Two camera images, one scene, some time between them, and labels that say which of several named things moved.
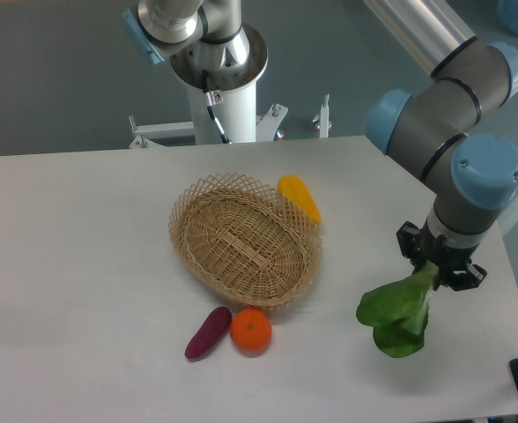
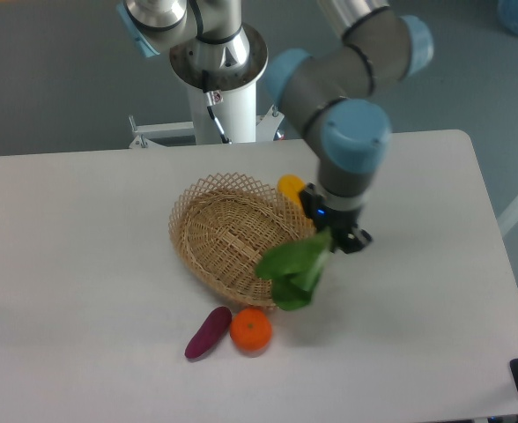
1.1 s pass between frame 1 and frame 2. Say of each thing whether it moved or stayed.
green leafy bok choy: moved
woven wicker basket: stayed
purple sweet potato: stayed
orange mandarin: stayed
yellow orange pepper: stayed
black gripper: moved
